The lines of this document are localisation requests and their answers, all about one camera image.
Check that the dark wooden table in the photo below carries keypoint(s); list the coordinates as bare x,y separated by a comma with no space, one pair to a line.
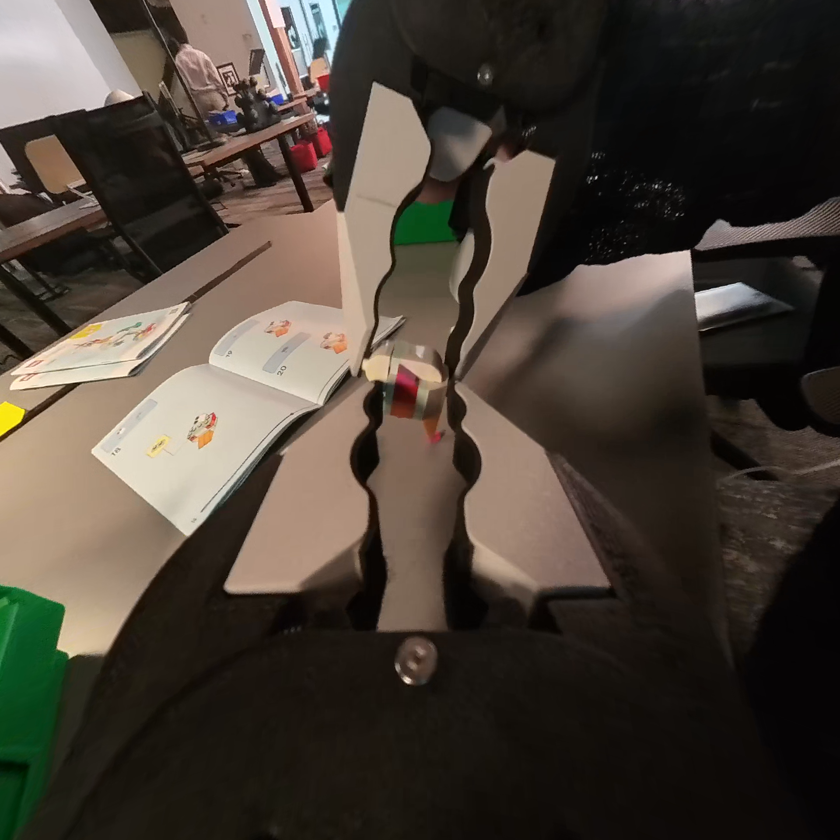
262,134
39,229

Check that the yellow sticky note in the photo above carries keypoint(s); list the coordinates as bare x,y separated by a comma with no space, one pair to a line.
10,418

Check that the person's right forearm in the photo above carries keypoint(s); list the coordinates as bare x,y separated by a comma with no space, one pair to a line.
689,131

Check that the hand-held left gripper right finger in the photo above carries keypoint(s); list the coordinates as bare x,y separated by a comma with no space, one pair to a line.
538,525

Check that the red storage bin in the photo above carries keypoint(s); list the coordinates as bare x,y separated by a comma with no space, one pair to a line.
303,157
323,141

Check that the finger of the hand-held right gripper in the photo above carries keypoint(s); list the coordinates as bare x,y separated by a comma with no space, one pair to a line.
367,197
518,223

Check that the black mesh chair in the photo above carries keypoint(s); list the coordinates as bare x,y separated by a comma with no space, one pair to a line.
144,177

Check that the green plastic bin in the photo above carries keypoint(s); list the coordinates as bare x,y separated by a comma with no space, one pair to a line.
426,226
29,656

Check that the small lego bird model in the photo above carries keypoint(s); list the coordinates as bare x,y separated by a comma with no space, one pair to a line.
410,394

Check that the black machine on table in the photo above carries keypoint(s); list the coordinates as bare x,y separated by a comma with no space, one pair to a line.
256,105

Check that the open lego instruction booklet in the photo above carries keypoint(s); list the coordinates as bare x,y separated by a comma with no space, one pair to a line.
229,446

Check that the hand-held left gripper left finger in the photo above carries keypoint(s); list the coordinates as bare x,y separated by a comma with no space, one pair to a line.
295,525

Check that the blue storage bin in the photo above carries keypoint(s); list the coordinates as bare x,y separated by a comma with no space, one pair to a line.
222,118

